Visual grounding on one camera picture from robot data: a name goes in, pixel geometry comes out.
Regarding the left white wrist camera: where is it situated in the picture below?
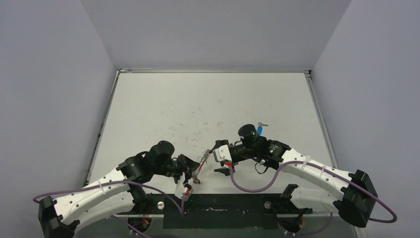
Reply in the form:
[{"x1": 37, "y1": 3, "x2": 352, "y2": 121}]
[{"x1": 174, "y1": 173, "x2": 194, "y2": 201}]

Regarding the aluminium frame rail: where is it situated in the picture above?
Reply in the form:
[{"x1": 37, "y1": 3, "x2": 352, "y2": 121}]
[{"x1": 353, "y1": 226, "x2": 368, "y2": 238}]

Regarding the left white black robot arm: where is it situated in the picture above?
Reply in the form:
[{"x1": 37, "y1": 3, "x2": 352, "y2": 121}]
[{"x1": 33, "y1": 141, "x2": 200, "y2": 238}]

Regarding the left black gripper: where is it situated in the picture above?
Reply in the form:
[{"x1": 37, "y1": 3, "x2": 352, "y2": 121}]
[{"x1": 153, "y1": 153, "x2": 200, "y2": 186}]

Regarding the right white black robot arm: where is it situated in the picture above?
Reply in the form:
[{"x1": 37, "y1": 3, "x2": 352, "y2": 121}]
[{"x1": 211, "y1": 124, "x2": 378, "y2": 228}]

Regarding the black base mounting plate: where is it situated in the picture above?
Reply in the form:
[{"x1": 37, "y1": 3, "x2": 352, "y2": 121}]
[{"x1": 115, "y1": 193, "x2": 315, "y2": 230}]

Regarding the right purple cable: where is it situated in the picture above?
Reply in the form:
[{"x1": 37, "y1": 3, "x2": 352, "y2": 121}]
[{"x1": 229, "y1": 160, "x2": 398, "y2": 237}]

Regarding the key with blue tag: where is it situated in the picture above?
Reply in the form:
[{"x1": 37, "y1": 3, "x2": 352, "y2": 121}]
[{"x1": 257, "y1": 122, "x2": 268, "y2": 135}]

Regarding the metal keyring with red handle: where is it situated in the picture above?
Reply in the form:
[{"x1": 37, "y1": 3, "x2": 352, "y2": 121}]
[{"x1": 192, "y1": 149, "x2": 210, "y2": 184}]

